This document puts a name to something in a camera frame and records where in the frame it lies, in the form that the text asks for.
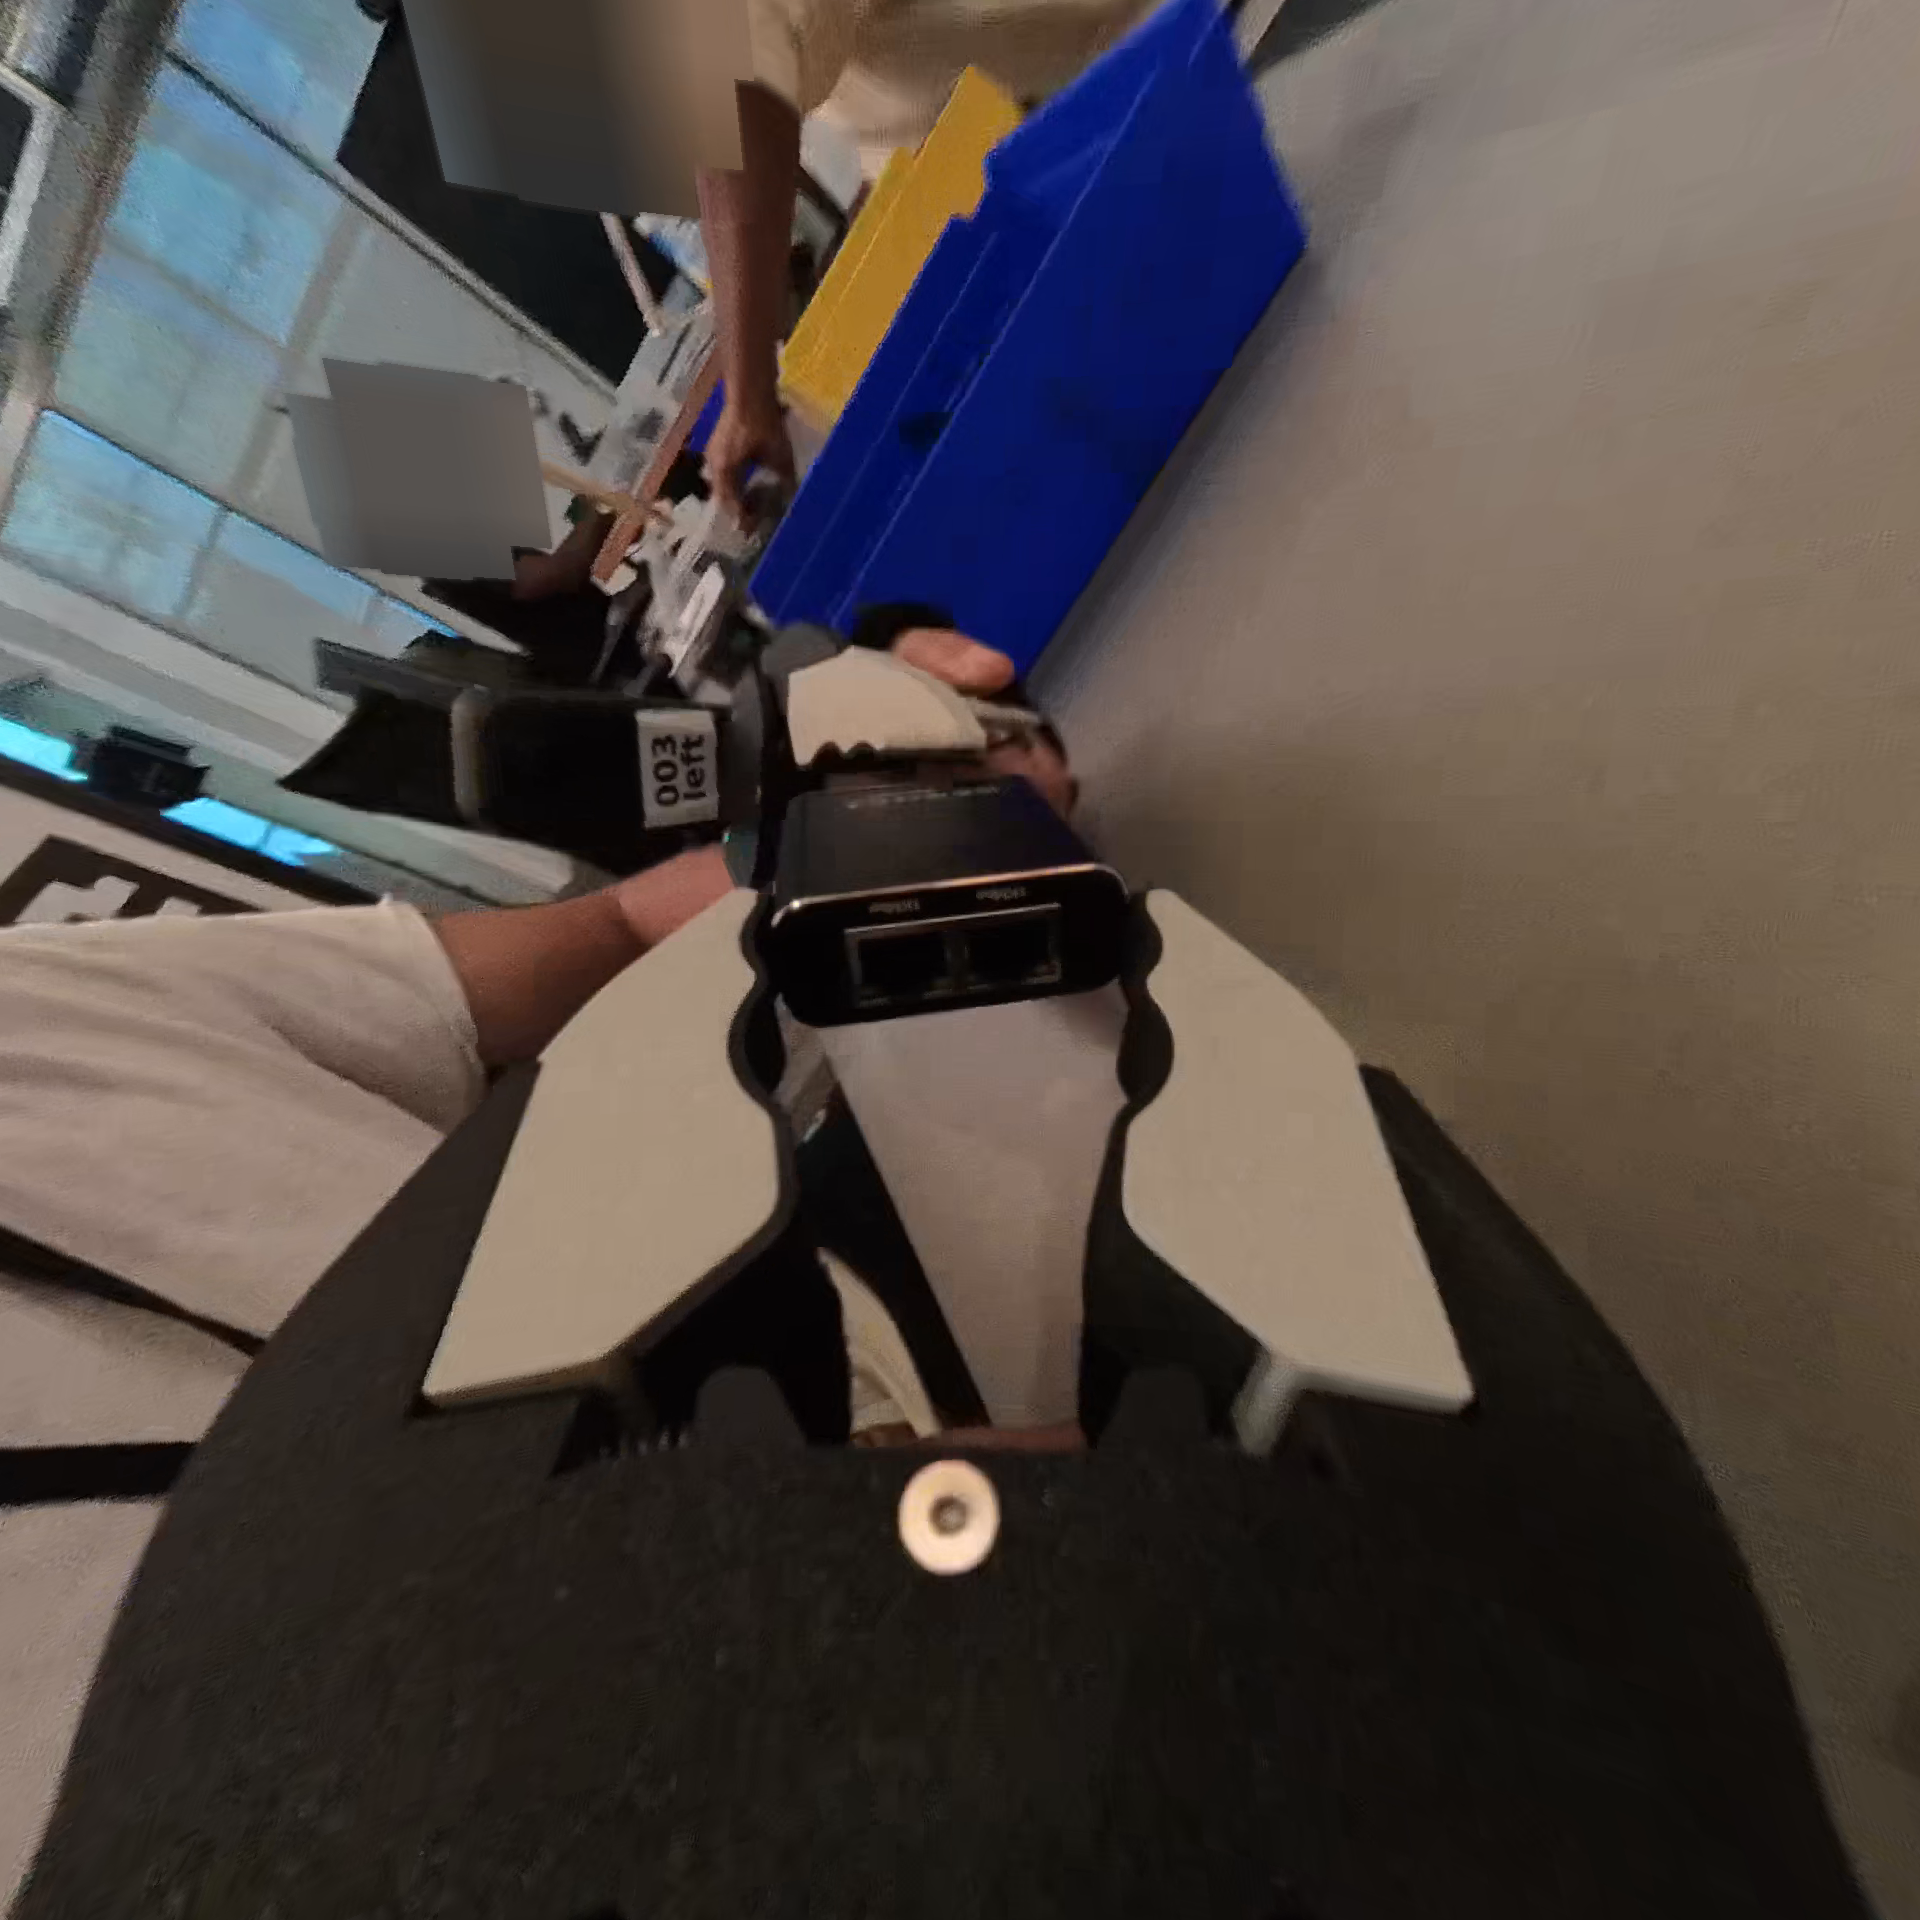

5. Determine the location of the blue storage bin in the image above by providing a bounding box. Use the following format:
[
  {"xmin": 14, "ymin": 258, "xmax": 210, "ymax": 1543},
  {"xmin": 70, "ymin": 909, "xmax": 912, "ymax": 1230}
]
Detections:
[{"xmin": 747, "ymin": 0, "xmax": 1310, "ymax": 684}]

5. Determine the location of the yellow storage bin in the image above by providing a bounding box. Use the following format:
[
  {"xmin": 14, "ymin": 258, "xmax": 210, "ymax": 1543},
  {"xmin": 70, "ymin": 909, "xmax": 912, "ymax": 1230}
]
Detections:
[{"xmin": 780, "ymin": 63, "xmax": 1030, "ymax": 429}]

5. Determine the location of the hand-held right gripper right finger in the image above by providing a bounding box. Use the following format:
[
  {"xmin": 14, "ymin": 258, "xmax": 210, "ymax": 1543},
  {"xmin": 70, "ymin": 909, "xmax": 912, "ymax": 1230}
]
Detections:
[{"xmin": 1076, "ymin": 884, "xmax": 1479, "ymax": 1457}]

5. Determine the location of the person's left forearm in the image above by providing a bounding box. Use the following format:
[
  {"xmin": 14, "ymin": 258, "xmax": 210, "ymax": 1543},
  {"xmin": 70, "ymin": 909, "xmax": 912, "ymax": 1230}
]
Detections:
[{"xmin": 428, "ymin": 844, "xmax": 759, "ymax": 1069}]

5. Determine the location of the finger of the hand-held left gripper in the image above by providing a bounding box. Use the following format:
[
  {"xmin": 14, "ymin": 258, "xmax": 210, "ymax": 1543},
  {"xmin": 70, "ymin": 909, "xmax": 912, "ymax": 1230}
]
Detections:
[{"xmin": 784, "ymin": 649, "xmax": 995, "ymax": 770}]

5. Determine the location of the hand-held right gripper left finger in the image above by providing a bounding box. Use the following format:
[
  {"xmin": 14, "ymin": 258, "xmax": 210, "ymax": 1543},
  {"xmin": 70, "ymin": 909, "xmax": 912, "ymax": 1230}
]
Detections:
[{"xmin": 420, "ymin": 884, "xmax": 818, "ymax": 1415}]

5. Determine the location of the person's left hand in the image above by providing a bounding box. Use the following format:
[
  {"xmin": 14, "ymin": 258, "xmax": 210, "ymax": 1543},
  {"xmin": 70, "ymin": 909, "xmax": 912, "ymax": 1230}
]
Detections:
[{"xmin": 892, "ymin": 626, "xmax": 1080, "ymax": 812}]

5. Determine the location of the black ethernet adapter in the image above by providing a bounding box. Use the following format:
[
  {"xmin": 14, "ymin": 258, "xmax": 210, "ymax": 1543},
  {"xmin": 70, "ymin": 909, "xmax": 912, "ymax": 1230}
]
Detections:
[{"xmin": 766, "ymin": 777, "xmax": 1129, "ymax": 1028}]

